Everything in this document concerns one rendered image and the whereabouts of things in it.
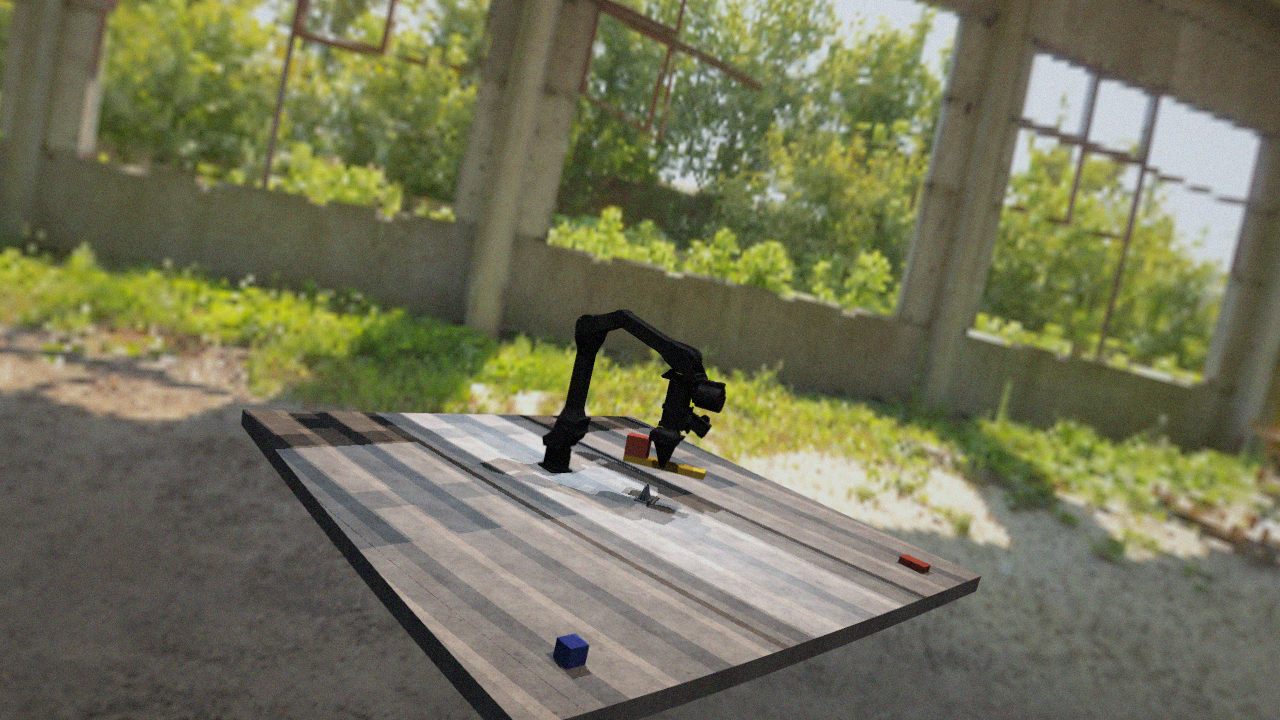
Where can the yellow bar with red end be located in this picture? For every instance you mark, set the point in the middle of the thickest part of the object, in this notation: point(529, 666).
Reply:
point(637, 451)

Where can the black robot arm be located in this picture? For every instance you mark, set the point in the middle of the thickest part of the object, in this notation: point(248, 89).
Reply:
point(590, 333)

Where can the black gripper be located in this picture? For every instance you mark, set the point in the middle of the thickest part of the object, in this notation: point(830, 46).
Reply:
point(667, 437)

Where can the red rectangular bar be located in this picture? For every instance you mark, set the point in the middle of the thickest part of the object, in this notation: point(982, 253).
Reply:
point(911, 562)

